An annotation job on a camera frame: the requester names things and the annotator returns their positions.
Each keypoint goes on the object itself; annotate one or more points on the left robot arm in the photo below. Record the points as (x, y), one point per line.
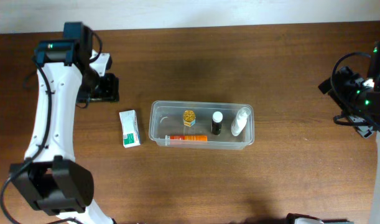
(71, 74)

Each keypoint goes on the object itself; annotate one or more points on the clear plastic container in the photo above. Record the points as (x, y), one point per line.
(167, 119)

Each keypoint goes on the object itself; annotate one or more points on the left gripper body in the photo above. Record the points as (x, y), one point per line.
(107, 88)

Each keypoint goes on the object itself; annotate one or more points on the small gold lid jar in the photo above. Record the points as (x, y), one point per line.
(189, 118)

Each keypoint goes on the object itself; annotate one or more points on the white spray bottle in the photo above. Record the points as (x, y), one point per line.
(240, 121)

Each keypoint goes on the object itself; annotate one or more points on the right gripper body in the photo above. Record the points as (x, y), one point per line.
(328, 86)

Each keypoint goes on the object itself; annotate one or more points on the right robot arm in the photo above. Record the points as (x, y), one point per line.
(372, 118)

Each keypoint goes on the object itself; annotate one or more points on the white green medicine box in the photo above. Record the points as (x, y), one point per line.
(131, 137)

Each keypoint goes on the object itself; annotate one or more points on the orange effervescent tablet tube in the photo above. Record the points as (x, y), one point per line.
(179, 139)

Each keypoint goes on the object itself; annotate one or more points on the dark bottle white cap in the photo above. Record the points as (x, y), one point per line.
(216, 124)

